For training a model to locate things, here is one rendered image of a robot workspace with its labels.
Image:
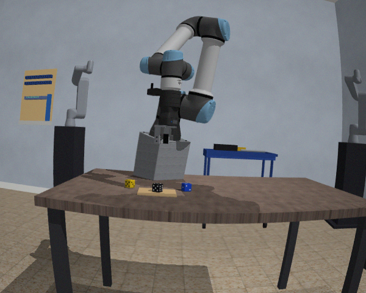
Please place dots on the yellow die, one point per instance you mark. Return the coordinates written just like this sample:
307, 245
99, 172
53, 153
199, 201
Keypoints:
130, 183

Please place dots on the blue die with white pips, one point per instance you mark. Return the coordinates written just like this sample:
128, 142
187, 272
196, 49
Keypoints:
186, 187

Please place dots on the tan flat mat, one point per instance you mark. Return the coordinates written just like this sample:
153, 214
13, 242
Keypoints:
164, 193

